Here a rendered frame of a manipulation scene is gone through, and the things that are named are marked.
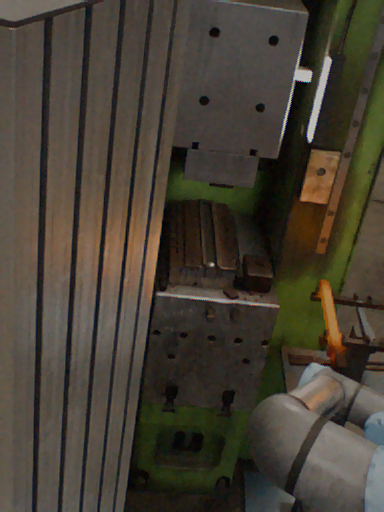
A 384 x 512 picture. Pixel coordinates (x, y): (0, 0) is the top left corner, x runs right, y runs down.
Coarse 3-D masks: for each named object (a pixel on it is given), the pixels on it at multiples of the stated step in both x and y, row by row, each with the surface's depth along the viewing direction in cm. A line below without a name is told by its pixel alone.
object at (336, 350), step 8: (320, 280) 219; (320, 288) 217; (328, 288) 215; (328, 296) 211; (328, 304) 208; (328, 312) 204; (328, 320) 201; (328, 328) 198; (336, 328) 198; (328, 336) 197; (336, 336) 195; (336, 344) 192; (328, 352) 190; (336, 352) 187; (344, 352) 189; (336, 360) 185; (344, 360) 185; (336, 368) 186; (344, 368) 183
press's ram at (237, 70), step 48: (192, 0) 170; (240, 0) 173; (288, 0) 181; (192, 48) 176; (240, 48) 177; (288, 48) 177; (192, 96) 183; (240, 96) 183; (288, 96) 184; (240, 144) 191
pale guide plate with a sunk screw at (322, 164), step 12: (312, 156) 206; (324, 156) 206; (336, 156) 207; (312, 168) 208; (324, 168) 209; (336, 168) 209; (312, 180) 211; (324, 180) 211; (300, 192) 214; (312, 192) 213; (324, 192) 213
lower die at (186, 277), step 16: (176, 208) 242; (192, 208) 242; (224, 208) 245; (192, 224) 233; (192, 240) 224; (224, 240) 226; (176, 256) 216; (192, 256) 216; (224, 256) 218; (176, 272) 213; (192, 272) 213; (208, 272) 213; (224, 272) 213; (224, 288) 217
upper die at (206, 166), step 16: (192, 144) 194; (192, 160) 193; (208, 160) 193; (224, 160) 193; (240, 160) 193; (256, 160) 193; (192, 176) 196; (208, 176) 196; (224, 176) 196; (240, 176) 196
